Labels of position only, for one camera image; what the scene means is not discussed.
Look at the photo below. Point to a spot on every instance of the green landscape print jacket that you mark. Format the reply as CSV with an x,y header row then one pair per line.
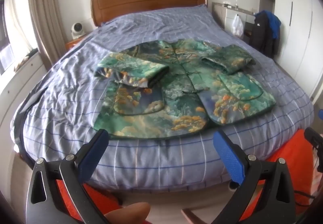
x,y
159,89

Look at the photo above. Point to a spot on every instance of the wooden bedside table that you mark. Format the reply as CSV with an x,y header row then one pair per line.
x,y
72,43

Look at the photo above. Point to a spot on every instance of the white drawer cabinet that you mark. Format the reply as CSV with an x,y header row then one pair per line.
x,y
16,87

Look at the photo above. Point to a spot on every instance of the grey white dresser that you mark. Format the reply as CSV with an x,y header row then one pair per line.
x,y
224,15

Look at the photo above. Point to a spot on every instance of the white round desk fan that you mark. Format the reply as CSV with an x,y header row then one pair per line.
x,y
77,30

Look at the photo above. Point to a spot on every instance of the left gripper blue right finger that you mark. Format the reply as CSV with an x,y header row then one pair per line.
x,y
232,156

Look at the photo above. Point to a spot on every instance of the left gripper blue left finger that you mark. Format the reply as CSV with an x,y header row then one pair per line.
x,y
88,157

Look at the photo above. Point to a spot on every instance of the white wardrobe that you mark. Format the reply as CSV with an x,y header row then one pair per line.
x,y
300,49

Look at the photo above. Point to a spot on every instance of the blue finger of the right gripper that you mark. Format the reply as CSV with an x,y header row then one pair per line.
x,y
320,114

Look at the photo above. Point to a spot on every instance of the beige window curtain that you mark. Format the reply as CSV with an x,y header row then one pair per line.
x,y
49,30

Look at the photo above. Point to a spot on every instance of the black and blue hanging jacket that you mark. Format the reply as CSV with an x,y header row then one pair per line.
x,y
265,34

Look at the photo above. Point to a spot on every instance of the white plastic bag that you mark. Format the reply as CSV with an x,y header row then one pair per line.
x,y
237,27

